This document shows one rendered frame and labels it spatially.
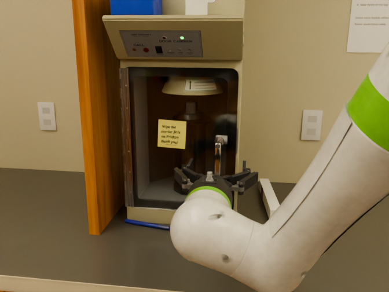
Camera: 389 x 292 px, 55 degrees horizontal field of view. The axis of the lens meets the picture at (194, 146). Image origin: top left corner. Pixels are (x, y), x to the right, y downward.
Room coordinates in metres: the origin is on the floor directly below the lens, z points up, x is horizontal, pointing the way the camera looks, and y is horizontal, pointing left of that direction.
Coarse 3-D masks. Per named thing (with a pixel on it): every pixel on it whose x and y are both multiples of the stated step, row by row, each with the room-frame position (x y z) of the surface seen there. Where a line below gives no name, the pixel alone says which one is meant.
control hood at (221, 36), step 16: (112, 16) 0.90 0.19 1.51; (128, 16) 0.89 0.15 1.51; (144, 16) 0.88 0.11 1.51; (160, 16) 0.88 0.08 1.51; (176, 16) 0.87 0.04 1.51; (192, 16) 0.87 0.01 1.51; (208, 16) 0.86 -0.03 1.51; (224, 16) 0.86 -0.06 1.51; (240, 16) 0.85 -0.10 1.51; (112, 32) 0.92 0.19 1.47; (208, 32) 0.89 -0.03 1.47; (224, 32) 0.89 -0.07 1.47; (240, 32) 0.88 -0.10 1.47; (208, 48) 0.93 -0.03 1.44; (224, 48) 0.92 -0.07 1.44; (240, 48) 0.92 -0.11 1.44
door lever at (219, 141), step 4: (216, 140) 0.96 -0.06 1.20; (220, 140) 0.95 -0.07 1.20; (216, 144) 0.91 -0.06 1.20; (220, 144) 0.91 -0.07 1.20; (216, 148) 0.91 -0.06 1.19; (220, 148) 0.91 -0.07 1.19; (216, 152) 0.91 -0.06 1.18; (220, 152) 0.91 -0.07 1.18; (216, 156) 0.91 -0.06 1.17; (220, 156) 0.91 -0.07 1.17; (216, 160) 0.91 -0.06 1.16; (220, 160) 0.91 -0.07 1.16; (216, 164) 0.91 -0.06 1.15; (220, 164) 0.91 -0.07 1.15; (216, 168) 0.91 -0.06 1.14; (220, 168) 0.91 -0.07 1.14; (216, 172) 0.91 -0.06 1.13; (220, 172) 0.92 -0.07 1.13
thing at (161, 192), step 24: (144, 72) 0.99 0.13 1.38; (168, 72) 0.98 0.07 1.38; (192, 72) 0.97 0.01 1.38; (216, 72) 0.96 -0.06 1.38; (144, 96) 0.99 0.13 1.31; (168, 96) 0.98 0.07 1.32; (192, 96) 0.97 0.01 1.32; (216, 96) 0.96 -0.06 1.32; (144, 120) 0.99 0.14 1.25; (192, 120) 0.97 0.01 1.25; (216, 120) 0.96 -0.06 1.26; (144, 144) 0.99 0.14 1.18; (192, 144) 0.97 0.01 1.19; (144, 168) 0.99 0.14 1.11; (168, 168) 0.98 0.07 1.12; (144, 192) 0.99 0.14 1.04; (168, 192) 0.98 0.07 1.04
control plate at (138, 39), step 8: (120, 32) 0.92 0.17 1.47; (128, 32) 0.91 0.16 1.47; (136, 32) 0.91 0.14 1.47; (144, 32) 0.91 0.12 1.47; (152, 32) 0.91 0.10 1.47; (160, 32) 0.90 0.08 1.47; (168, 32) 0.90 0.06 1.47; (176, 32) 0.90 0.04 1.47; (184, 32) 0.90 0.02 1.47; (192, 32) 0.89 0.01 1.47; (200, 32) 0.89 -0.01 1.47; (128, 40) 0.93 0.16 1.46; (136, 40) 0.93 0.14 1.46; (144, 40) 0.93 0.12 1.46; (152, 40) 0.92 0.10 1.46; (160, 40) 0.92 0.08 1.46; (168, 40) 0.92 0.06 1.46; (176, 40) 0.92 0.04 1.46; (184, 40) 0.91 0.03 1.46; (192, 40) 0.91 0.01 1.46; (200, 40) 0.91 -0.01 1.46; (128, 48) 0.95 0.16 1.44; (136, 48) 0.95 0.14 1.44; (152, 48) 0.94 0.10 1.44; (168, 48) 0.94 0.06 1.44; (176, 48) 0.94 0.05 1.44; (184, 48) 0.93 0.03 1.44; (192, 48) 0.93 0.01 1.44; (200, 48) 0.93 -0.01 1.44; (128, 56) 0.97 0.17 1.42; (136, 56) 0.97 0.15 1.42; (144, 56) 0.97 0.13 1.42; (152, 56) 0.96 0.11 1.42; (160, 56) 0.96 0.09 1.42; (168, 56) 0.96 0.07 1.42; (176, 56) 0.96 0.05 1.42; (184, 56) 0.95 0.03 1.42; (192, 56) 0.95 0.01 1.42; (200, 56) 0.95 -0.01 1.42
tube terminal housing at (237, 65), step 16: (176, 0) 0.99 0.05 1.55; (224, 0) 0.97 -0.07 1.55; (240, 0) 0.97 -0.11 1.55; (128, 64) 1.01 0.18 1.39; (144, 64) 1.00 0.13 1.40; (160, 64) 1.00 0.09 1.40; (176, 64) 0.99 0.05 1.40; (192, 64) 0.98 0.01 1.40; (208, 64) 0.98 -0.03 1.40; (224, 64) 0.97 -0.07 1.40; (240, 64) 0.97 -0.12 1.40; (240, 80) 0.97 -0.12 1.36; (240, 96) 0.97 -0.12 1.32; (240, 112) 1.01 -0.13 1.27; (128, 208) 1.01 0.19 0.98
